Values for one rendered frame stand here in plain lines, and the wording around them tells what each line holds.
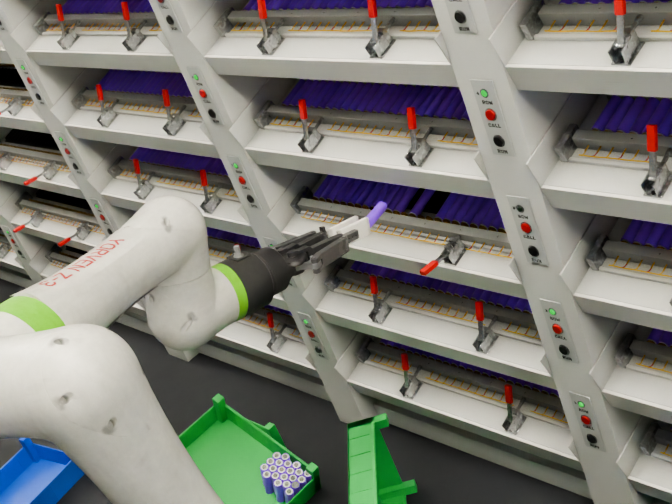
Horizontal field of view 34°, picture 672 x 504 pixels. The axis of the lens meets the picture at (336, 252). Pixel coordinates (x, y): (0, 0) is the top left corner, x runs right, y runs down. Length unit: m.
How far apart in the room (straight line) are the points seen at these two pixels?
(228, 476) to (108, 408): 1.30
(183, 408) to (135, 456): 1.64
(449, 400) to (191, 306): 0.76
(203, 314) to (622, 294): 0.61
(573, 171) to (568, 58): 0.20
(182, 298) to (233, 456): 0.91
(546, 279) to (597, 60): 0.41
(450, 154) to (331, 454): 0.92
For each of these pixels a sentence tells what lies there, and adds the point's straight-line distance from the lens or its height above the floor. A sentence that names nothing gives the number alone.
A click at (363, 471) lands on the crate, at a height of 0.20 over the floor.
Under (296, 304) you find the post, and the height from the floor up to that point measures 0.34.
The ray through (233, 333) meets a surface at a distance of 2.69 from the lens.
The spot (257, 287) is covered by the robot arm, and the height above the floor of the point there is 0.71.
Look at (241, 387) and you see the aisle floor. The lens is 2.78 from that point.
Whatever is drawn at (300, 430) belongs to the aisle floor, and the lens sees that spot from 2.55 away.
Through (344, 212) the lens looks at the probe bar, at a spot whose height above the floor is 0.58.
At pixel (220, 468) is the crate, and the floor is 0.08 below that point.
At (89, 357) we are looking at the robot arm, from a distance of 1.13.
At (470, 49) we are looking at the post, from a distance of 1.54.
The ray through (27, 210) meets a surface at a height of 0.36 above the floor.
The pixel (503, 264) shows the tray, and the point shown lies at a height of 0.55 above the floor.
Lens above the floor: 1.50
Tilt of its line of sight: 28 degrees down
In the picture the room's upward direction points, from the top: 23 degrees counter-clockwise
